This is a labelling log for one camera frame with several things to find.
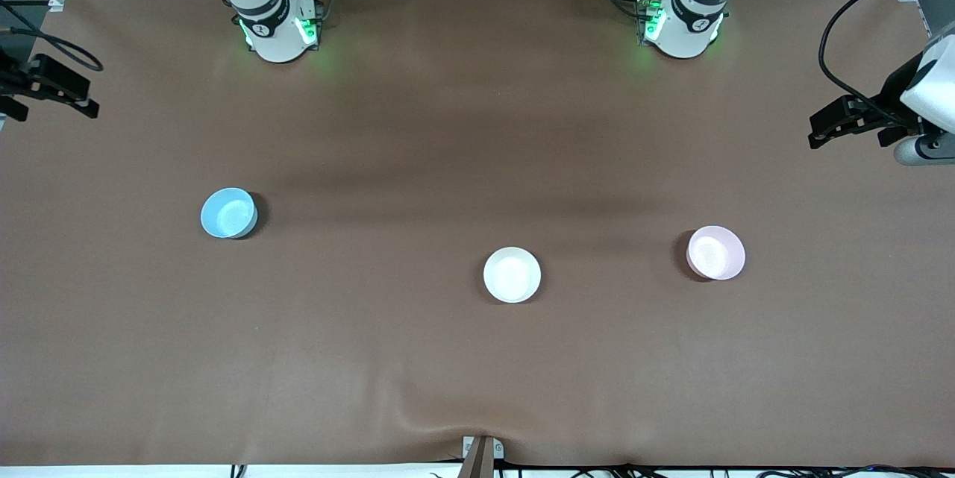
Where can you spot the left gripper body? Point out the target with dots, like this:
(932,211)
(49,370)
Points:
(892,96)

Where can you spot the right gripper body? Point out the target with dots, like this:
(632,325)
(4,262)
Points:
(13,81)

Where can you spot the pink bowl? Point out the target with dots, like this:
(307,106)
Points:
(715,253)

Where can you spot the light blue bowl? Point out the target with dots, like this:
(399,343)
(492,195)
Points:
(227,213)

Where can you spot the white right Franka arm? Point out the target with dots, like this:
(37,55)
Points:
(276,38)

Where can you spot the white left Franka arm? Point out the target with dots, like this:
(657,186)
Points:
(683,30)

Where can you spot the white bowl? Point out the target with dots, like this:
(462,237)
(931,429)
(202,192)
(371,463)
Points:
(512,275)

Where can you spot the brown table mat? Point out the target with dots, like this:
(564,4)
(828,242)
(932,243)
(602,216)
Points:
(477,373)

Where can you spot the metal table edge bracket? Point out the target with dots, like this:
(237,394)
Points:
(481,456)

